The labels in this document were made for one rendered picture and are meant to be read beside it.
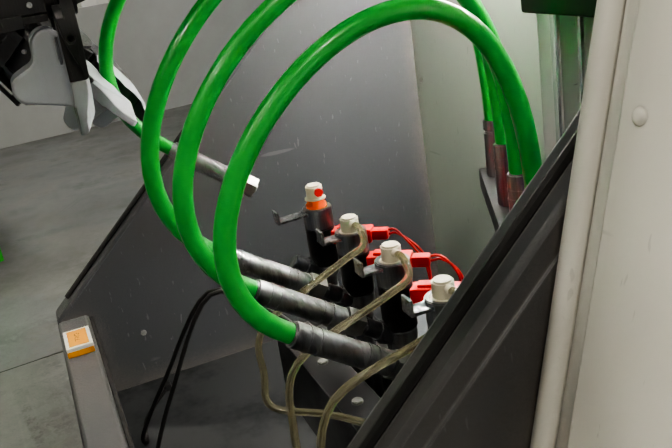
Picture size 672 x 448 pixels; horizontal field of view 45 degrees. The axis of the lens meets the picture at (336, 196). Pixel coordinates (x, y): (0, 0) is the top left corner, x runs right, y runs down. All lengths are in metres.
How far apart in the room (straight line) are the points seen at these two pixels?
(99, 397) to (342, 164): 0.46
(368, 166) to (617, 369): 0.75
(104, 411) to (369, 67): 0.56
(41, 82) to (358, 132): 0.54
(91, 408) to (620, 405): 0.57
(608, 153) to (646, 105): 0.04
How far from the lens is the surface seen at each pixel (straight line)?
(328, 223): 0.76
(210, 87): 0.54
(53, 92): 0.69
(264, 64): 1.06
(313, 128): 1.09
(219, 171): 0.84
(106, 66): 0.84
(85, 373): 0.94
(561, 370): 0.47
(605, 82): 0.43
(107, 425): 0.83
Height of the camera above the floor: 1.37
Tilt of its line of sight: 19 degrees down
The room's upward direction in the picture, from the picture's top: 9 degrees counter-clockwise
